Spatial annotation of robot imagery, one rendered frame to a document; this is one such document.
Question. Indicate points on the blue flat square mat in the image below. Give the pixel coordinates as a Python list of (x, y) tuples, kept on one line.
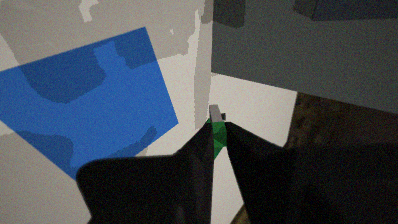
[(102, 100)]

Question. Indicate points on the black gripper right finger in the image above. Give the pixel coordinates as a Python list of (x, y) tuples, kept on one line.
[(272, 179)]

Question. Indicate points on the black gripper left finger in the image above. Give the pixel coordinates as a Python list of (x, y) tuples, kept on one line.
[(184, 178)]

